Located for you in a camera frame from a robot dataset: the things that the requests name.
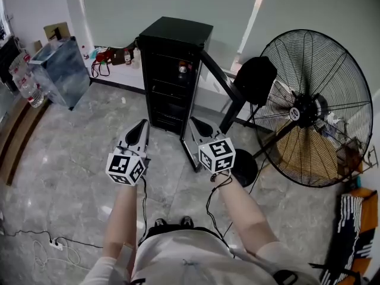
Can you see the black cabinet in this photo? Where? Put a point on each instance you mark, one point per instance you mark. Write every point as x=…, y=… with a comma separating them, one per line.
x=8, y=61

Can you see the red-capped clear bottle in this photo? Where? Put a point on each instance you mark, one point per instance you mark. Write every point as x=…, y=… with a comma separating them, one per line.
x=127, y=57

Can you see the red bag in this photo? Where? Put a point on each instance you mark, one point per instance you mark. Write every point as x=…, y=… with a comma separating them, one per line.
x=102, y=56

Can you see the person's white shirt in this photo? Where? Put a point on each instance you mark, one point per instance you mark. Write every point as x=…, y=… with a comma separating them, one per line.
x=190, y=260

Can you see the cardboard box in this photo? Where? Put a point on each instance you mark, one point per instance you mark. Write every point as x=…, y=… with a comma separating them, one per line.
x=56, y=31

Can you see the person's right black shoe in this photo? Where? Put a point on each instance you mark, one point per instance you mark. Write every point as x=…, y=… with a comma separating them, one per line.
x=187, y=221

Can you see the glass fridge door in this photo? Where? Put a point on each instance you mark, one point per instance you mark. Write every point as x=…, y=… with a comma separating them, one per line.
x=218, y=99

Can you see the black fridge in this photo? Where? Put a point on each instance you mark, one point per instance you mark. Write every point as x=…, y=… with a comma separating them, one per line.
x=169, y=70

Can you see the pack of water bottles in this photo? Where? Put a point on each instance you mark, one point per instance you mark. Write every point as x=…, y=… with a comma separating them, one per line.
x=25, y=79

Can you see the person's black shoe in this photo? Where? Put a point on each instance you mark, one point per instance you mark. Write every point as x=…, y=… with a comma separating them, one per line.
x=159, y=222
x=187, y=221

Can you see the white power strip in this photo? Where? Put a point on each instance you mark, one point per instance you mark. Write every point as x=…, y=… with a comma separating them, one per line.
x=56, y=244

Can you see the white low ledge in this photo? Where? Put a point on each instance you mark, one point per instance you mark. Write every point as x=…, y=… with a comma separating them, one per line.
x=118, y=76

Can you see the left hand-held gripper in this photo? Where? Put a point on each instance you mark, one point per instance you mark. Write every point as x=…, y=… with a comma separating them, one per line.
x=124, y=166

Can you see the person's right forearm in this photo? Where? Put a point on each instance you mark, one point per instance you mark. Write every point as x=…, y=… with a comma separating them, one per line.
x=243, y=209

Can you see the brown cardboard pile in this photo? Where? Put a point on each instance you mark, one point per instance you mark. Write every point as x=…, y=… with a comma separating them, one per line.
x=308, y=156

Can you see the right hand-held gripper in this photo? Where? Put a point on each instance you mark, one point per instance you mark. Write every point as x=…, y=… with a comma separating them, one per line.
x=216, y=156

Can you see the person's left forearm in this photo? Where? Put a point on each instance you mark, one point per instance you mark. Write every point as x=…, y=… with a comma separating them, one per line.
x=121, y=215

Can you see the brown bag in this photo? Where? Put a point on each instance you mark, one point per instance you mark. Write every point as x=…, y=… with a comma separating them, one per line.
x=118, y=56

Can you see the white plastic bottle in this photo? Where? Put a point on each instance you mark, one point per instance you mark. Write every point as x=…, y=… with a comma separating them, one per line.
x=136, y=58

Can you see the small clear bottle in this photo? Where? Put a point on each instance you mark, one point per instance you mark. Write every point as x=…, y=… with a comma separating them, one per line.
x=86, y=53

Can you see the large black floor fan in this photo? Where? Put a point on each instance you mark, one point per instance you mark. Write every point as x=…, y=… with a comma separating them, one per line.
x=314, y=108

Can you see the person's left black shoe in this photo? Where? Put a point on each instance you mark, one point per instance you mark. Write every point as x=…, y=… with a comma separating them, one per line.
x=159, y=222

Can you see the orange and black striped chair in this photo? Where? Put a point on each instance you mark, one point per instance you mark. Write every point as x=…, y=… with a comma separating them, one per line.
x=353, y=236

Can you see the wooden step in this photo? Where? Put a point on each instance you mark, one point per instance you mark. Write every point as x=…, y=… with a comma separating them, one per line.
x=17, y=141

